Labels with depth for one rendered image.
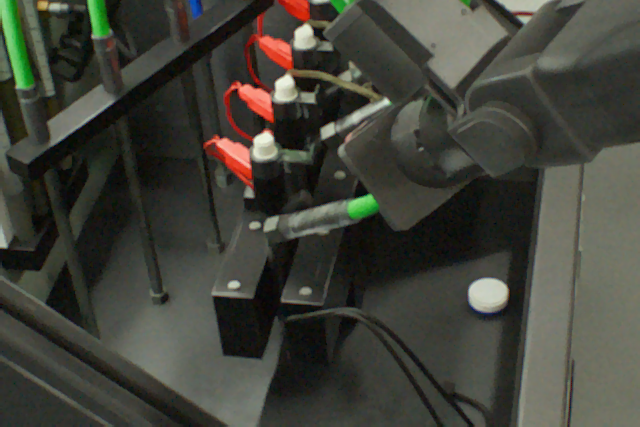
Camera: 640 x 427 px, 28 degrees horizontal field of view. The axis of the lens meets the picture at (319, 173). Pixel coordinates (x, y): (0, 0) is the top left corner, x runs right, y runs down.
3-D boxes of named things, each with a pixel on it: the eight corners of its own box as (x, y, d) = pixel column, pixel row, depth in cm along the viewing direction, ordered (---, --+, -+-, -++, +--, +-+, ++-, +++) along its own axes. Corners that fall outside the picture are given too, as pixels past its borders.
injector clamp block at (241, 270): (335, 418, 121) (323, 302, 111) (231, 407, 123) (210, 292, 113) (392, 182, 146) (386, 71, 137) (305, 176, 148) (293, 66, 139)
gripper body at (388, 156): (332, 151, 81) (365, 133, 74) (454, 59, 84) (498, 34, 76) (393, 235, 81) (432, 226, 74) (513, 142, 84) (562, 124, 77)
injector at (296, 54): (353, 224, 132) (339, 52, 118) (305, 220, 133) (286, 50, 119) (358, 206, 134) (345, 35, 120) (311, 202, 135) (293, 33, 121)
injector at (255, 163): (322, 340, 120) (303, 164, 106) (270, 335, 121) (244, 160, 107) (328, 318, 122) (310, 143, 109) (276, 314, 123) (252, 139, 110)
